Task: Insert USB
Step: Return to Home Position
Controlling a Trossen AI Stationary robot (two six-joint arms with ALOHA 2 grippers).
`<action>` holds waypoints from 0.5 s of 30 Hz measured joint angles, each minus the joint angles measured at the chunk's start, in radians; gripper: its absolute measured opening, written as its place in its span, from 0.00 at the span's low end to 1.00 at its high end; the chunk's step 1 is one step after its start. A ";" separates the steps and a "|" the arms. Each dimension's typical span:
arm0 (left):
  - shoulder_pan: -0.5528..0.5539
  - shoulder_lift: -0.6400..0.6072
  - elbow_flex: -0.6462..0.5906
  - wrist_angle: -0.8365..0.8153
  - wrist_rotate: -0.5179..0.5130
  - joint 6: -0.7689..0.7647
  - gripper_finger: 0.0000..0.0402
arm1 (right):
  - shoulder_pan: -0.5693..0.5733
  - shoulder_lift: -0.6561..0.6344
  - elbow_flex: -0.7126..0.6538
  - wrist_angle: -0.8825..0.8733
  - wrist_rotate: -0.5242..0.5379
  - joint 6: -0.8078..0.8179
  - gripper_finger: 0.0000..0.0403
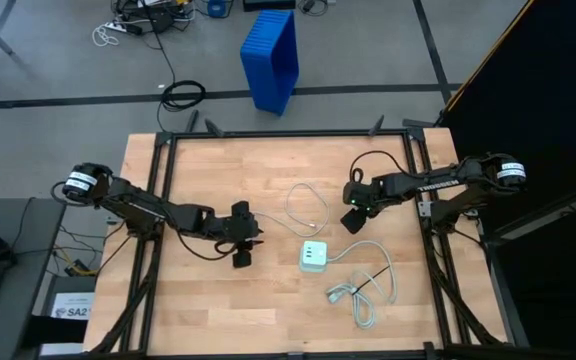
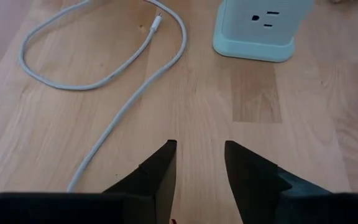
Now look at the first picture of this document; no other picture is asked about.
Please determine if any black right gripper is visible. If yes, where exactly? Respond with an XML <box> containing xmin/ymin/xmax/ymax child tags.
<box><xmin>339</xmin><ymin>178</ymin><xmax>387</xmax><ymax>235</ymax></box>

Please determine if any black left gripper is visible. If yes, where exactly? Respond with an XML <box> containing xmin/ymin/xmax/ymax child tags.
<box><xmin>215</xmin><ymin>199</ymin><xmax>268</xmax><ymax>270</ymax></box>

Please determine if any white cube power strip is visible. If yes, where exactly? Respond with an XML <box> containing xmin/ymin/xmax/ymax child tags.
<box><xmin>298</xmin><ymin>239</ymin><xmax>330</xmax><ymax>274</ymax></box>

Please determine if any white USB cable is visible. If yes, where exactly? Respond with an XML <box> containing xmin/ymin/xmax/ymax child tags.
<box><xmin>252</xmin><ymin>181</ymin><xmax>331</xmax><ymax>238</ymax></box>

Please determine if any white mains plug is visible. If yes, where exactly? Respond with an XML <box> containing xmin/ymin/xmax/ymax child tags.
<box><xmin>325</xmin><ymin>282</ymin><xmax>357</xmax><ymax>304</ymax></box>

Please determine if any white printed sign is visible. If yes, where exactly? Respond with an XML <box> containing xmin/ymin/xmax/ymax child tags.
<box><xmin>50</xmin><ymin>292</ymin><xmax>97</xmax><ymax>321</ymax></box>

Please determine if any tall blue plastic bin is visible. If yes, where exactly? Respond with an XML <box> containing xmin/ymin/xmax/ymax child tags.
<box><xmin>240</xmin><ymin>8</ymin><xmax>300</xmax><ymax>117</ymax></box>

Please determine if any dark grey desk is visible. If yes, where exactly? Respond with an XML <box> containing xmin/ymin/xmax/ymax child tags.
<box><xmin>0</xmin><ymin>197</ymin><xmax>67</xmax><ymax>360</ymax></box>

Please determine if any black partition panel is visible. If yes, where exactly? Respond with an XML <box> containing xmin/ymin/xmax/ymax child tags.
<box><xmin>440</xmin><ymin>0</ymin><xmax>576</xmax><ymax>360</ymax></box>

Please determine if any white floor power strip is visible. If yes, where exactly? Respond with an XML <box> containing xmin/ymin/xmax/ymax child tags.
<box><xmin>105</xmin><ymin>19</ymin><xmax>144</xmax><ymax>37</ymax></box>

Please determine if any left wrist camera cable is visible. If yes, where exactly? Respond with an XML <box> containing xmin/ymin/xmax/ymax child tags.
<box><xmin>175</xmin><ymin>227</ymin><xmax>237</xmax><ymax>263</ymax></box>

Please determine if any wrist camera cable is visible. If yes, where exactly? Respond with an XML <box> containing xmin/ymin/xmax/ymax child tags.
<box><xmin>175</xmin><ymin>227</ymin><xmax>237</xmax><ymax>263</ymax></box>
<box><xmin>350</xmin><ymin>150</ymin><xmax>419</xmax><ymax>184</ymax></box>

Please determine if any black cord tie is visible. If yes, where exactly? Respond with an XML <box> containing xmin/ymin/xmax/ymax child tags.
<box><xmin>350</xmin><ymin>265</ymin><xmax>391</xmax><ymax>297</ymax></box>

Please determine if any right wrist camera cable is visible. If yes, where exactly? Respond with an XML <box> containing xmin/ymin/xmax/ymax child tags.
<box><xmin>350</xmin><ymin>150</ymin><xmax>419</xmax><ymax>184</ymax></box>

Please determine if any thick white power cord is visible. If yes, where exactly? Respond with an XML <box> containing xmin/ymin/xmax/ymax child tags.
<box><xmin>326</xmin><ymin>239</ymin><xmax>399</xmax><ymax>331</ymax></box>

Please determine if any black table frame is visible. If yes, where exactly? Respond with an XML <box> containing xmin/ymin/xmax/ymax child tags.
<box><xmin>87</xmin><ymin>117</ymin><xmax>519</xmax><ymax>360</ymax></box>

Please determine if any black coiled floor cable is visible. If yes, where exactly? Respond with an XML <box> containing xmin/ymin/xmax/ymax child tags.
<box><xmin>140</xmin><ymin>0</ymin><xmax>207</xmax><ymax>134</ymax></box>

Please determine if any white coiled floor cable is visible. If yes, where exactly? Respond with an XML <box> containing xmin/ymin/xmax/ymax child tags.
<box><xmin>91</xmin><ymin>23</ymin><xmax>120</xmax><ymax>49</ymax></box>

